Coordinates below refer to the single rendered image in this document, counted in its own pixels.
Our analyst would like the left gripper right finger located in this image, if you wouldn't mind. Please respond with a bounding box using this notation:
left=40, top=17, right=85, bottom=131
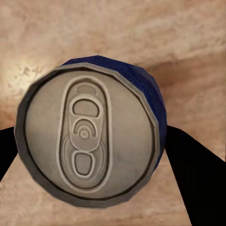
left=166, top=125, right=226, bottom=226

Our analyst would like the can of soda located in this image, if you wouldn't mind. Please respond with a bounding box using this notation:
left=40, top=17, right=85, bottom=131
left=14, top=56, right=168, bottom=210

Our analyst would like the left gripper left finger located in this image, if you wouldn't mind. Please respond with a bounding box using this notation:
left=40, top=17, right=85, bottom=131
left=0, top=127, right=18, bottom=181

